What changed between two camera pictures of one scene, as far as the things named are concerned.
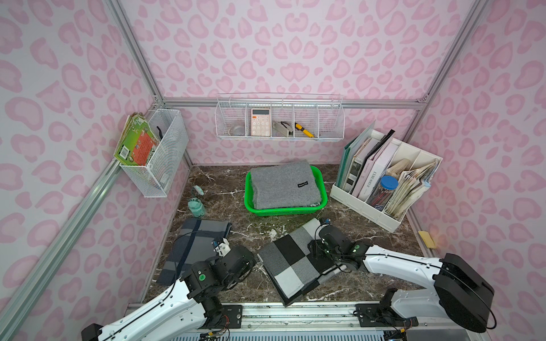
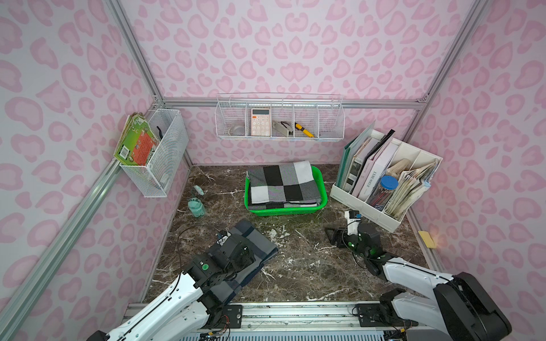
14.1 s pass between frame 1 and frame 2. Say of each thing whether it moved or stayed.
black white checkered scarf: moved
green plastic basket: stayed
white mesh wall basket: stayed
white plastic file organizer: stayed
